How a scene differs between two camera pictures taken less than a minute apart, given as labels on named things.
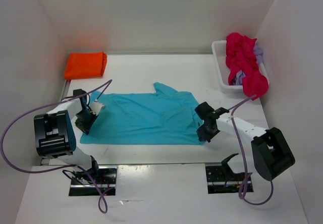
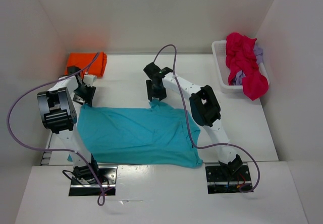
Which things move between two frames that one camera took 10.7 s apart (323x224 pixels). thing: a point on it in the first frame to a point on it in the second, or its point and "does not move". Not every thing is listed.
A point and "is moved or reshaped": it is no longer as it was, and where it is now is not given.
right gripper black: [203, 136] to [162, 95]
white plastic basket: [219, 47] does not move
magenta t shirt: [240, 56] does not move
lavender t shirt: [258, 52] does not move
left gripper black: [86, 127] to [88, 98]
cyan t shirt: [164, 117] is moved or reshaped
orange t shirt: [83, 65] does not move
